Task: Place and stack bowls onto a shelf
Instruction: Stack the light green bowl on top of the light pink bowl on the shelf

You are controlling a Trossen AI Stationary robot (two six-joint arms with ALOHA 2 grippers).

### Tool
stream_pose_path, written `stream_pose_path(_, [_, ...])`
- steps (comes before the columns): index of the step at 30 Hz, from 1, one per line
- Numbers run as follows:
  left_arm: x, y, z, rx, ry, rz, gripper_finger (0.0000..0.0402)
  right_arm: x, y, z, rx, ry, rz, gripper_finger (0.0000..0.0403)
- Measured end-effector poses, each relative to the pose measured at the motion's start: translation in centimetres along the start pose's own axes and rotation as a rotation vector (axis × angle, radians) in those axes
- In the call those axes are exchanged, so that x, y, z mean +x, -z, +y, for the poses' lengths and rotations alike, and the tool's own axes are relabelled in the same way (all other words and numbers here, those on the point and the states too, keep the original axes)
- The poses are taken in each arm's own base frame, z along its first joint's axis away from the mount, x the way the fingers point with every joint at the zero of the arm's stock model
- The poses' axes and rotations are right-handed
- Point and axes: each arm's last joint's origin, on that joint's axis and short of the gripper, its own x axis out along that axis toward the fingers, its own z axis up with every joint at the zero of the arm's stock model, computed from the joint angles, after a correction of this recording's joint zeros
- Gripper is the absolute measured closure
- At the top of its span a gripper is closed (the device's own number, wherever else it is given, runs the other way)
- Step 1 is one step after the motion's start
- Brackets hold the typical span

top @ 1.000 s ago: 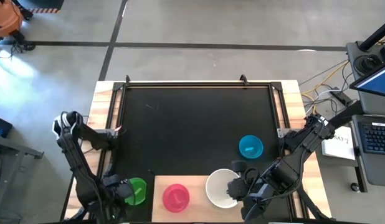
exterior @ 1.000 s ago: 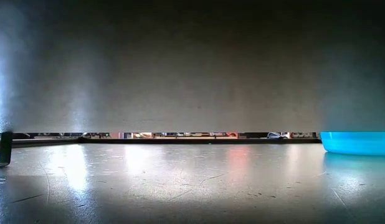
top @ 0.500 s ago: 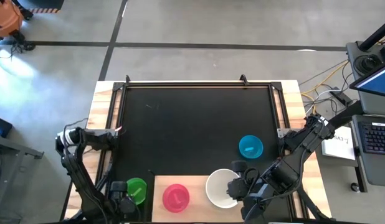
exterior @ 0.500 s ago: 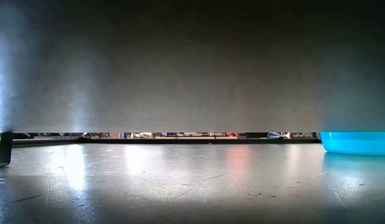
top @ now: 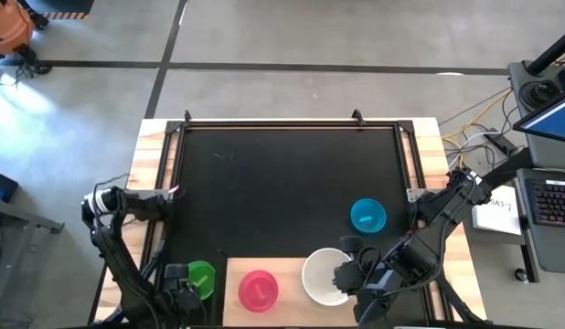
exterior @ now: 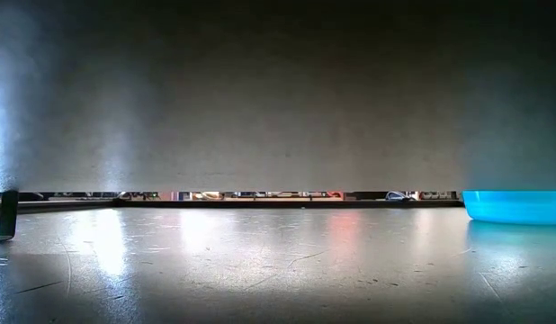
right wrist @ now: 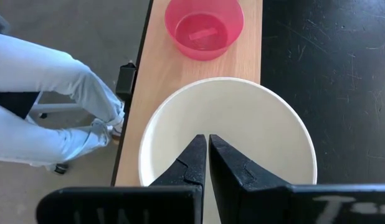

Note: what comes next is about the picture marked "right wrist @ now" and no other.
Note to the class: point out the person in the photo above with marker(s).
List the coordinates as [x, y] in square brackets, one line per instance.
[40, 68]

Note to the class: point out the black box bracket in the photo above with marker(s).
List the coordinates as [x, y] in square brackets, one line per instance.
[125, 81]

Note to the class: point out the white bowl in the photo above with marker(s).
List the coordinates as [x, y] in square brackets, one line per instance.
[242, 124]

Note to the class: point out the white-framed stool with black seat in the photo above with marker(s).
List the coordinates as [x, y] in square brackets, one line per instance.
[55, 108]

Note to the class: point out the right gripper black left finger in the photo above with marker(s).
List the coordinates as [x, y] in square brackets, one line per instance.
[187, 168]

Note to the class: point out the pink translucent plastic bowl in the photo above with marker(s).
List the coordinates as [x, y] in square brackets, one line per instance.
[205, 34]

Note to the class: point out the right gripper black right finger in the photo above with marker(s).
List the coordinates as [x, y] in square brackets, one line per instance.
[239, 186]

